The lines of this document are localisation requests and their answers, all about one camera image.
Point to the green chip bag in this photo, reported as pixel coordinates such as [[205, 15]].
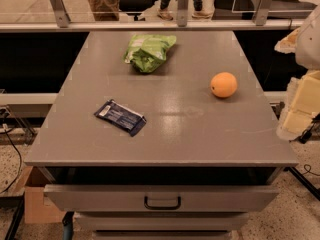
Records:
[[147, 52]]

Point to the cardboard box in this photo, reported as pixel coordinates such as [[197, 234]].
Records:
[[38, 209]]

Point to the person in dark jeans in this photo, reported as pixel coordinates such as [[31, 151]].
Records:
[[198, 11]]

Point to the blue rxbar blueberry wrapper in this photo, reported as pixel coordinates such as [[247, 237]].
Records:
[[121, 117]]

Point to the orange fruit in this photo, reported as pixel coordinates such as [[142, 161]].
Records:
[[223, 85]]

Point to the metal railing frame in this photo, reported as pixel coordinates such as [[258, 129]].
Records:
[[39, 16]]

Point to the grey drawer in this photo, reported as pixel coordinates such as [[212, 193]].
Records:
[[130, 198], [161, 221]]

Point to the black drawer handle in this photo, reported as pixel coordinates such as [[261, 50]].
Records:
[[162, 204]]

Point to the grey top drawer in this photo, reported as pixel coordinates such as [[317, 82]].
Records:
[[130, 198]]

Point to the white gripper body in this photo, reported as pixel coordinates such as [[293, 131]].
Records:
[[309, 45]]

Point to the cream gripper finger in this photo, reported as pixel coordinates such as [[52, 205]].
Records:
[[287, 44], [302, 105]]

